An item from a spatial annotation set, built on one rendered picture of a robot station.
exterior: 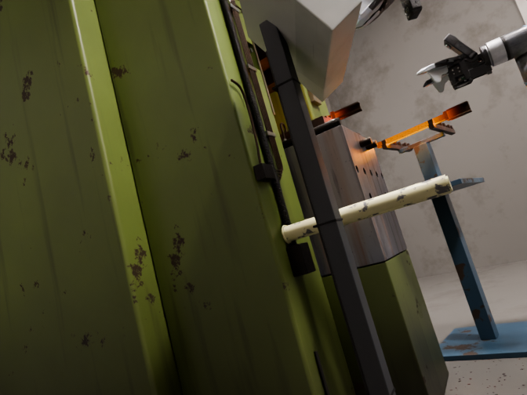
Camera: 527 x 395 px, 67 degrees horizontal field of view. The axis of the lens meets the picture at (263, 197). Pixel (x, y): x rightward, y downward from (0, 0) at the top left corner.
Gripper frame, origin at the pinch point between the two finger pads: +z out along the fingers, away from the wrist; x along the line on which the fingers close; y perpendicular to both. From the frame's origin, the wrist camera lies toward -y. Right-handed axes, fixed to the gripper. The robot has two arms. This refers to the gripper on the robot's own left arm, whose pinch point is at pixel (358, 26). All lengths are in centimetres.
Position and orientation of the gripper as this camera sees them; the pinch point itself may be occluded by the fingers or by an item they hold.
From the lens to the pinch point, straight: 110.7
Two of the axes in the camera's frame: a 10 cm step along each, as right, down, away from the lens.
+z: -7.0, 7.1, -0.4
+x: -0.9, -1.5, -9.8
